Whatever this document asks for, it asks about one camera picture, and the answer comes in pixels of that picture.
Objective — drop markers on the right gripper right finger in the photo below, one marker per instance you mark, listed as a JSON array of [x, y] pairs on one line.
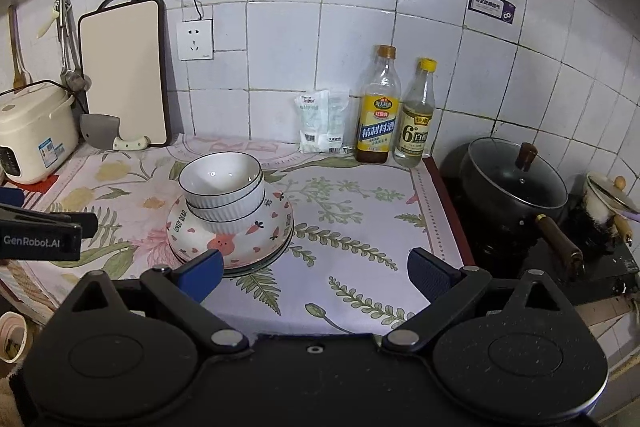
[[450, 293]]

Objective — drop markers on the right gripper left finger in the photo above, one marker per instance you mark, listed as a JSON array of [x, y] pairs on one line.
[[179, 295]]

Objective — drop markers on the blue fried egg plate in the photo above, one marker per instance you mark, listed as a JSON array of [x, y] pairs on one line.
[[261, 264]]

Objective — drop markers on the white ribbed bowl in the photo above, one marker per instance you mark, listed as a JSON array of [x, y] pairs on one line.
[[225, 224], [238, 209], [219, 178]]

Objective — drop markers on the pink rabbit carrot plate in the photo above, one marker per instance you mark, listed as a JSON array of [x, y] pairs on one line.
[[265, 232]]

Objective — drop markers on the striped cloth mat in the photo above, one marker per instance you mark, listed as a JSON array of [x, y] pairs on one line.
[[35, 289]]

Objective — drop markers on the paper cup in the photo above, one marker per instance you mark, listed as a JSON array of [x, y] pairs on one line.
[[13, 336]]

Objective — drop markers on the white rice cooker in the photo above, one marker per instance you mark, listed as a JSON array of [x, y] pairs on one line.
[[38, 132]]

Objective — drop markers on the floral tablecloth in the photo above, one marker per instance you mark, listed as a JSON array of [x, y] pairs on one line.
[[345, 270]]

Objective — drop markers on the black wok with glass lid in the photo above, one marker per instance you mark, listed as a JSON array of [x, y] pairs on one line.
[[509, 201]]

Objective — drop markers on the wooden spatula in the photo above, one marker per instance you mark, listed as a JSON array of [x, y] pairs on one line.
[[21, 78]]

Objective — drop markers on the hanging metal ladles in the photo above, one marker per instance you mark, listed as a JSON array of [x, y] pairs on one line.
[[71, 74]]

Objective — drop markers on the white vinegar bottle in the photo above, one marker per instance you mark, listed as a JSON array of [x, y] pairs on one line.
[[416, 114]]

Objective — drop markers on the small enamel pot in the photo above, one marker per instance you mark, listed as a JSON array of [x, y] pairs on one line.
[[609, 207]]

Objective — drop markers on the cooking wine bottle yellow label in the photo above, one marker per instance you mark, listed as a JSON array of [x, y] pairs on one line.
[[379, 105]]

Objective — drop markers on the cream cutting board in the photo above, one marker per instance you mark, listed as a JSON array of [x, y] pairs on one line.
[[122, 51]]

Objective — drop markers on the white salt bag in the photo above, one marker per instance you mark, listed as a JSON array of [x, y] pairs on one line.
[[322, 120]]

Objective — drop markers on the white wall socket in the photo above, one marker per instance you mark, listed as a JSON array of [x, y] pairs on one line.
[[195, 40]]

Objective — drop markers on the wall sticker label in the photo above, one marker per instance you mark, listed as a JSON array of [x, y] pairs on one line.
[[498, 9]]

